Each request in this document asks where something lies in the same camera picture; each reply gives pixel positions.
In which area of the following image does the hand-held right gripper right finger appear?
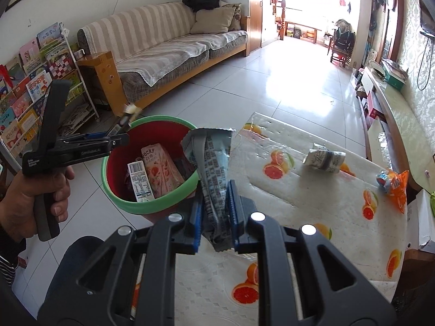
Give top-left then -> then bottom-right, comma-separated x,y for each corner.
228,179 -> 392,326

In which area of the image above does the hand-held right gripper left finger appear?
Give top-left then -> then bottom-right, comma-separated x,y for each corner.
44,188 -> 205,326

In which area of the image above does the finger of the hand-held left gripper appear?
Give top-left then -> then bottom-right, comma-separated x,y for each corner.
110,114 -> 133,131
62,117 -> 131,144

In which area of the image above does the red trash bin green rim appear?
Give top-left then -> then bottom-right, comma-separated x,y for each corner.
102,115 -> 202,225

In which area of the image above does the silver blue snack wrapper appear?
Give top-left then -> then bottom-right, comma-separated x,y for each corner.
181,127 -> 239,252

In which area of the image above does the person's left hand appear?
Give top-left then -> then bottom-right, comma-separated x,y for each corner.
0,168 -> 76,240

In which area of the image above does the white barcode box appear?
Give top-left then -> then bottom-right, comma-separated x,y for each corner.
127,160 -> 154,203

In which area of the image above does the pink snack box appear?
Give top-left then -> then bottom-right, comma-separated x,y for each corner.
140,143 -> 186,199

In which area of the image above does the row of children's picture books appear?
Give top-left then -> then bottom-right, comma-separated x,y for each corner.
0,23 -> 88,164

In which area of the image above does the striped beige sofa cover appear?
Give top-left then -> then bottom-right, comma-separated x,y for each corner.
81,2 -> 248,87

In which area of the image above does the crumpled white packet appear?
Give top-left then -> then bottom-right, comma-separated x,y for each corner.
303,142 -> 347,175

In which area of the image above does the beige pillow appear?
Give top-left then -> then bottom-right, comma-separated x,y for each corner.
190,7 -> 236,35

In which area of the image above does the patterned pillow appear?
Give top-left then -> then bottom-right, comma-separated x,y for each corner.
221,3 -> 243,31

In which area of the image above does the orange snack packet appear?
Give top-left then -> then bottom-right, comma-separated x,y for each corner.
375,169 -> 410,215

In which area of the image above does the wooden door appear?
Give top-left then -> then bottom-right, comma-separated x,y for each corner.
248,0 -> 273,54

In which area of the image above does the white cardboard box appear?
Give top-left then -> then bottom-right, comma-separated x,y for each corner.
406,188 -> 435,249

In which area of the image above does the low television cabinet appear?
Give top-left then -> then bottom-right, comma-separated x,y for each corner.
353,64 -> 435,191

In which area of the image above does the low wooden bench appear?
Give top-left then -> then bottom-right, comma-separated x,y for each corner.
283,20 -> 324,45

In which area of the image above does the wooden chair with clothes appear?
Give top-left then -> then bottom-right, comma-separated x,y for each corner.
328,20 -> 356,69

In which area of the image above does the green box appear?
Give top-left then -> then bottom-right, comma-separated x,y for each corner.
380,59 -> 409,91

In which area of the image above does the flat screen television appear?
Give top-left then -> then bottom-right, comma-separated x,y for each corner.
419,0 -> 435,37

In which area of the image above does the white wire bookshelf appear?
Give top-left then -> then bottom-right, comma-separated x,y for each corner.
0,24 -> 100,177

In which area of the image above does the wooden frame sofa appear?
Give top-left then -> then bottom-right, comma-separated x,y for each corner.
76,2 -> 249,117

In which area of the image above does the black television cable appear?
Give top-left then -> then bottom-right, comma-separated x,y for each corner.
416,35 -> 431,91

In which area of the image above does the wooden framed wall mirror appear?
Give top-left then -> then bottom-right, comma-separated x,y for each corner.
373,0 -> 406,66

